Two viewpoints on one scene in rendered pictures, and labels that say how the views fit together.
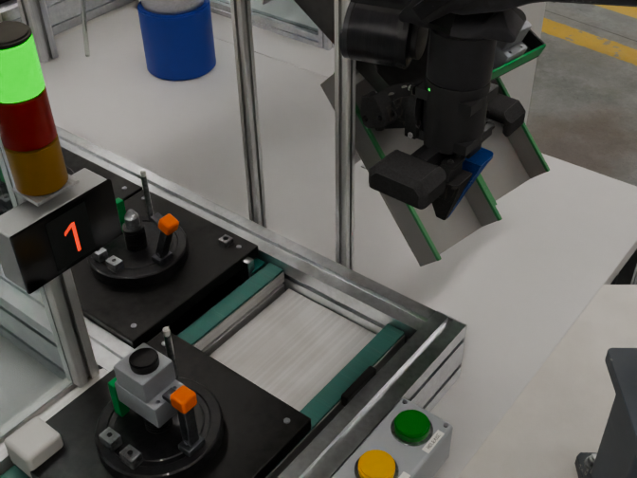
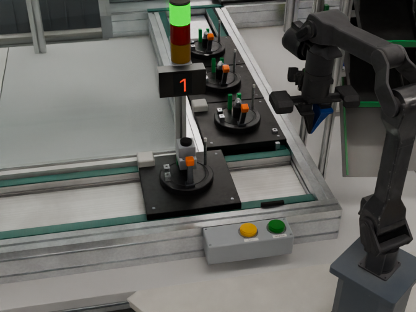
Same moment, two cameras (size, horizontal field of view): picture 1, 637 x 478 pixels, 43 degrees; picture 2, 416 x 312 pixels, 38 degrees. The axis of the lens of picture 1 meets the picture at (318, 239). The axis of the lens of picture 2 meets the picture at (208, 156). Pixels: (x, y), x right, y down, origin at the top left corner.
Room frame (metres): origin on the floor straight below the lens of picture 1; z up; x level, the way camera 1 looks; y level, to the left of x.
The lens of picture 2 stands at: (-0.35, -0.65, 1.94)
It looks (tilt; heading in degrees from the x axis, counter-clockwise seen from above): 36 degrees down; 39
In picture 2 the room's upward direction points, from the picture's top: 1 degrees clockwise
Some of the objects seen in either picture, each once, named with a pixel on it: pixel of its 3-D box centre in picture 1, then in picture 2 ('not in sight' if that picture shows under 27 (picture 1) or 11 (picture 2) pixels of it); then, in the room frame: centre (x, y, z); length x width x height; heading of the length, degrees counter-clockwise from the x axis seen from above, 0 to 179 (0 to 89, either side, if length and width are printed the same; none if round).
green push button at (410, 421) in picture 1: (411, 428); (276, 227); (0.59, -0.10, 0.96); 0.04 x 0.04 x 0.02
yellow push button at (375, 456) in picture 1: (376, 469); (248, 231); (0.53, -0.06, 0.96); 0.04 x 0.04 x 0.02
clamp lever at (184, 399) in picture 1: (181, 413); (189, 168); (0.55, 0.15, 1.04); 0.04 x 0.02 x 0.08; 51
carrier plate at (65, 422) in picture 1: (162, 439); (186, 182); (0.58, 0.18, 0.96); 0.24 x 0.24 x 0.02; 51
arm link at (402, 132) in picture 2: not in sight; (392, 164); (0.55, -0.35, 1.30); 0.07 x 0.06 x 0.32; 156
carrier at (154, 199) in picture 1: (134, 232); (237, 109); (0.89, 0.26, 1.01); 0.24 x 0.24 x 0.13; 51
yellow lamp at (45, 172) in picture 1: (36, 160); (180, 51); (0.66, 0.27, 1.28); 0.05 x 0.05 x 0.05
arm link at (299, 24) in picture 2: (416, 7); (309, 36); (0.66, -0.09, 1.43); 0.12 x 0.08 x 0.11; 66
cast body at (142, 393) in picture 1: (141, 376); (185, 149); (0.59, 0.19, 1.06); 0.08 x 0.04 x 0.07; 51
